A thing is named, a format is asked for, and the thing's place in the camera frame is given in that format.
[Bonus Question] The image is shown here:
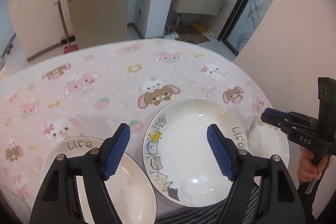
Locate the pink cartoon tablecloth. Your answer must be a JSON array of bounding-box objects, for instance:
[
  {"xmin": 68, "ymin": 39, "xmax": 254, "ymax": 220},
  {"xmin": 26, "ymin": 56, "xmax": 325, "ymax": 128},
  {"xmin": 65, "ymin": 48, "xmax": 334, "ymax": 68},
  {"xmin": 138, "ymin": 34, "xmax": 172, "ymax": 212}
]
[{"xmin": 1, "ymin": 39, "xmax": 270, "ymax": 223}]

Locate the person's right hand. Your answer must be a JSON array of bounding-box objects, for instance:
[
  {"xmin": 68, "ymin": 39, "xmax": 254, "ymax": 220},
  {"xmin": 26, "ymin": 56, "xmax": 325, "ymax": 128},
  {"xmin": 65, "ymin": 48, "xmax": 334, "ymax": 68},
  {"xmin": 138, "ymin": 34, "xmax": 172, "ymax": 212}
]
[{"xmin": 297, "ymin": 147, "xmax": 335, "ymax": 182}]

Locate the striped grey clothing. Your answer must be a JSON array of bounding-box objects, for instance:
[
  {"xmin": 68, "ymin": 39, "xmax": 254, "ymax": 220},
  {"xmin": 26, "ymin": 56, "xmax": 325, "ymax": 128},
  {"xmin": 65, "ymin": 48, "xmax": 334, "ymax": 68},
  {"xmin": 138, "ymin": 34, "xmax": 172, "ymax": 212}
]
[{"xmin": 155, "ymin": 184, "xmax": 260, "ymax": 224}]

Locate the white plate with cartoon animals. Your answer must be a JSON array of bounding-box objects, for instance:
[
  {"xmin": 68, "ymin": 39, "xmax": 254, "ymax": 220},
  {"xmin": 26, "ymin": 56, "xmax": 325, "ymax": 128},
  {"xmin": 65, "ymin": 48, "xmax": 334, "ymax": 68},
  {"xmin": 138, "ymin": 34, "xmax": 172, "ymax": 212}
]
[{"xmin": 143, "ymin": 98, "xmax": 248, "ymax": 207}]

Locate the white plate with life text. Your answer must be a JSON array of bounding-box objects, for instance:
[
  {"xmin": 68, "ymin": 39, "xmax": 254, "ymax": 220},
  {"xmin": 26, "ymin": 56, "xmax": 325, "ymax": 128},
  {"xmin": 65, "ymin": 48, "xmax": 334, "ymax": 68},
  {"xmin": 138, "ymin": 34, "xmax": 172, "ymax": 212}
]
[{"xmin": 41, "ymin": 136, "xmax": 158, "ymax": 224}]

